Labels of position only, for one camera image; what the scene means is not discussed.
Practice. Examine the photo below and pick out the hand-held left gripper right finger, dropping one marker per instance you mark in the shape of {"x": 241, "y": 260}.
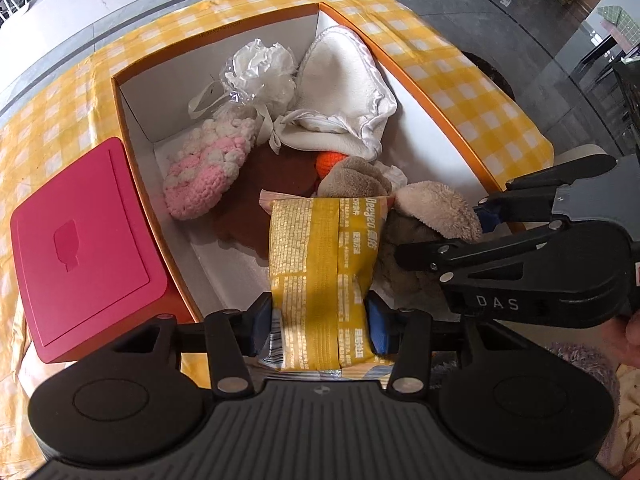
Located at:
{"x": 380, "y": 331}

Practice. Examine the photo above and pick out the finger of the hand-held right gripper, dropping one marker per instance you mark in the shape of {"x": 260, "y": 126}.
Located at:
{"x": 475, "y": 252}
{"x": 560, "y": 170}

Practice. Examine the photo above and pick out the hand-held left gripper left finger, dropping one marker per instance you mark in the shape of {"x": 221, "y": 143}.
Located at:
{"x": 260, "y": 330}

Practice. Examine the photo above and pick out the brown plush toy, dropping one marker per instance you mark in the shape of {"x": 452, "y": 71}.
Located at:
{"x": 430, "y": 210}

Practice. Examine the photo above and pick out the gold snack packet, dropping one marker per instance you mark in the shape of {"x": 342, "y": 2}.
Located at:
{"x": 320, "y": 270}

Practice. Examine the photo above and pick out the orange white cardboard box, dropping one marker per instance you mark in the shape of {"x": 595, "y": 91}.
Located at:
{"x": 440, "y": 125}

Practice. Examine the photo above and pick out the pink white crochet pouch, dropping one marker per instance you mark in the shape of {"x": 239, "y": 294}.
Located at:
{"x": 205, "y": 170}

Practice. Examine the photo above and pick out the orange crochet ball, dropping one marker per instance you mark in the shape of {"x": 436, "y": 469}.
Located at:
{"x": 329, "y": 162}

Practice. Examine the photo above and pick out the clear plastic bag with ribbon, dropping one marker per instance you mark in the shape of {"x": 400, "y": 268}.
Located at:
{"x": 260, "y": 72}

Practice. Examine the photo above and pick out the person's right hand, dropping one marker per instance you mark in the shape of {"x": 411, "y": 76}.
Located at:
{"x": 627, "y": 332}

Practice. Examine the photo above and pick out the purple fuzzy cloth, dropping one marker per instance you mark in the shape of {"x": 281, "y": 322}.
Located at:
{"x": 585, "y": 385}

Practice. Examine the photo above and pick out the yellow checked tablecloth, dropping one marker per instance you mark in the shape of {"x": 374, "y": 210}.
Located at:
{"x": 475, "y": 90}

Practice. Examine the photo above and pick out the cream printed cloth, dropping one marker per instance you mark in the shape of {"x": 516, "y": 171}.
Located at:
{"x": 630, "y": 410}

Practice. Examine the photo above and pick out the magenta box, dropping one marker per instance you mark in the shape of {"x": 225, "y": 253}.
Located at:
{"x": 85, "y": 255}

